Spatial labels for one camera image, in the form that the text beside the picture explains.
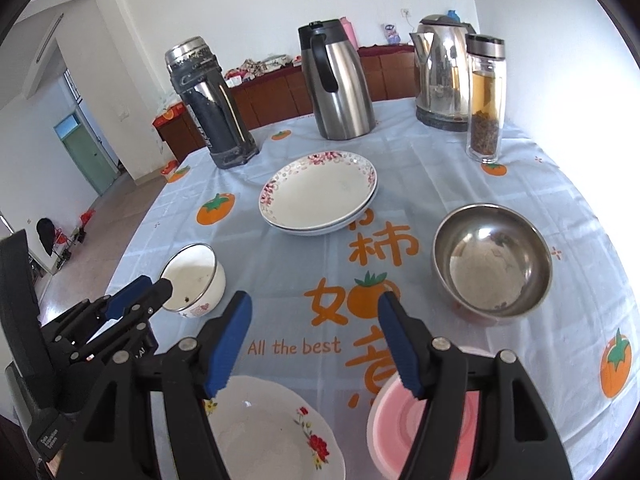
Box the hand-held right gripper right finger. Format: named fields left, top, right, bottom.
left=377, top=291, right=576, bottom=480

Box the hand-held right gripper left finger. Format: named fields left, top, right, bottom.
left=65, top=291, right=253, bottom=480

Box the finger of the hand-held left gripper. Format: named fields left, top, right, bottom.
left=42, top=275, right=152, bottom=343
left=75, top=279, right=174, bottom=358

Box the white enamel bowl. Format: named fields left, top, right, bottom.
left=159, top=243, right=227, bottom=320

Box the pink plastic bowl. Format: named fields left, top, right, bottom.
left=366, top=345, right=483, bottom=480

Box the white plate with red flowers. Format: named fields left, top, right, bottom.
left=202, top=375, right=347, bottom=480

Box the stainless steel bowl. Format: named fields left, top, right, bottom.
left=431, top=203, right=553, bottom=326

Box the black bag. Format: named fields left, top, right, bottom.
left=36, top=217, right=56, bottom=258

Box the white plate with pink floral rim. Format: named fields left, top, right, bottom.
left=258, top=151, right=379, bottom=228
left=262, top=190, right=379, bottom=237

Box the green door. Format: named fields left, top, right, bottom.
left=54, top=115, right=121, bottom=196

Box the light blue printed tablecloth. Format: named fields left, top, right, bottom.
left=102, top=96, right=633, bottom=480

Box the dark worn thermos flask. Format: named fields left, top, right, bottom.
left=165, top=36, right=260, bottom=170

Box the brown wooden sideboard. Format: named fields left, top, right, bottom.
left=154, top=45, right=421, bottom=163

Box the glass tea bottle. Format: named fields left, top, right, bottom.
left=465, top=33, right=507, bottom=163

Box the colourful clutter pile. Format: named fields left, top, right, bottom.
left=225, top=54, right=301, bottom=83

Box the fluorescent tube lamp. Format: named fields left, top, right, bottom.
left=35, top=12, right=65, bottom=63

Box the stainless steel electric kettle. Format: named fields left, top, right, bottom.
left=409, top=14, right=478, bottom=133

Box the dark red cloth runner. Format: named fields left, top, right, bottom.
left=357, top=45, right=416, bottom=59

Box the pink bottle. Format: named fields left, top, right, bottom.
left=340, top=16, right=360, bottom=51

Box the steel carafe with black handle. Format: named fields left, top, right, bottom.
left=298, top=19, right=377, bottom=141

